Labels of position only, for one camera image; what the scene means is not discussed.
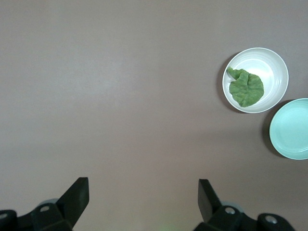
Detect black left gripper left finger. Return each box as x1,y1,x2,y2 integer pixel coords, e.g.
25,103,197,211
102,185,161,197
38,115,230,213
0,177,90,231

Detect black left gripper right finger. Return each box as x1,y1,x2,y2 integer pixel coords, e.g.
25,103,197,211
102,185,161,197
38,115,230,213
192,179,295,231

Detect green lettuce leaf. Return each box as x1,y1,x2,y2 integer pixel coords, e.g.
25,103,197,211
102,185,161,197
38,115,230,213
226,66,265,108

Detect mint green plate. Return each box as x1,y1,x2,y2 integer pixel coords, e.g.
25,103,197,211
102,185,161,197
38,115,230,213
269,98,308,160

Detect brown table cover sheet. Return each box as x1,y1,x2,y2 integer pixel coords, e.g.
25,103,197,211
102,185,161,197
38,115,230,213
0,0,308,231

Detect pale beige plate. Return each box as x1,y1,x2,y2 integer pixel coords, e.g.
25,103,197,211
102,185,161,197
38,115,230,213
222,47,289,114

